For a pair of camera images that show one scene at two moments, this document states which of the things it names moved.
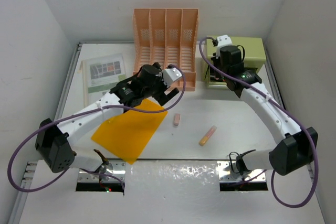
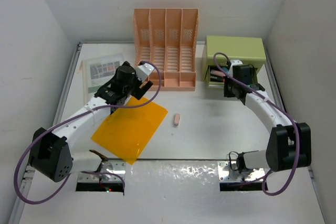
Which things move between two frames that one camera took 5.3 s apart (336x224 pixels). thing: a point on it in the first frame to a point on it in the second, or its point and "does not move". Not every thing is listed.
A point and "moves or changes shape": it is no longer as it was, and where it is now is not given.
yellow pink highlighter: [207, 135] moves or changes shape
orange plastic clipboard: [127, 135] does not move
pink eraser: [177, 120] does not move
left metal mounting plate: [114, 168] does not move
